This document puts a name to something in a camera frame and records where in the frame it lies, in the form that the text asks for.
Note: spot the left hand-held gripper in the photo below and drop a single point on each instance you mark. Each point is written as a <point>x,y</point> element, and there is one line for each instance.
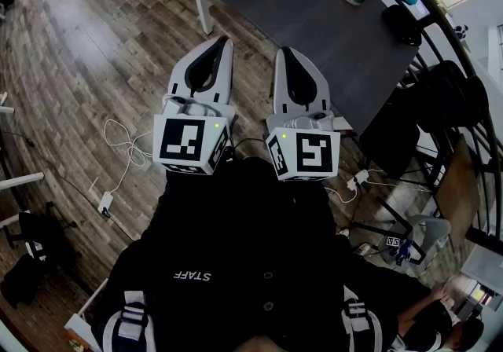
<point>184,142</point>

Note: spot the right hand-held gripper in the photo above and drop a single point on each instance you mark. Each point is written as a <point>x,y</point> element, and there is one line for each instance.
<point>314,154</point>

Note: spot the person's right forearm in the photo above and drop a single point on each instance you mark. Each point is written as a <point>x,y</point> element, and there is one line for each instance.
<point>302,193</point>

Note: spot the person's left forearm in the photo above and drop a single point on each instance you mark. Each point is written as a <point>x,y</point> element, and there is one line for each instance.
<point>184,185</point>

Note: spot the white table leg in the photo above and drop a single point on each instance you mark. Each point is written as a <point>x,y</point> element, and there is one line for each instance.
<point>203,8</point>

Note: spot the white power strip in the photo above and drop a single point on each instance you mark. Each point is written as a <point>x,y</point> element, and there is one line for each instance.
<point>359,177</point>

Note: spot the black round pouch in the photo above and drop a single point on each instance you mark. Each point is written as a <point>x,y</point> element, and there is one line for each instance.
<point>402,24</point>

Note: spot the white power adapter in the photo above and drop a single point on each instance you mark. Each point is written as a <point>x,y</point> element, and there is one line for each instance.
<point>105,203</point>

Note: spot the person's black jacket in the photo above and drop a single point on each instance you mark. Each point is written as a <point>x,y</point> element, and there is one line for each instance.
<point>236,244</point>

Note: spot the grey plastic chair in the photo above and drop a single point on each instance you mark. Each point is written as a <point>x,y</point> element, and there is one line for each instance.
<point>432,226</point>

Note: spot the black floor bag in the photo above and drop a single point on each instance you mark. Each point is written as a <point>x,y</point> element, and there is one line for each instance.
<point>23,279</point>

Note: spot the white frame table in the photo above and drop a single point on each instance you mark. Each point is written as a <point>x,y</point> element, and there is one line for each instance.
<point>23,179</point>

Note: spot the white frame stand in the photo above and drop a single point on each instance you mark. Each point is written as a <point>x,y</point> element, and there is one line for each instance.
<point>78,327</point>

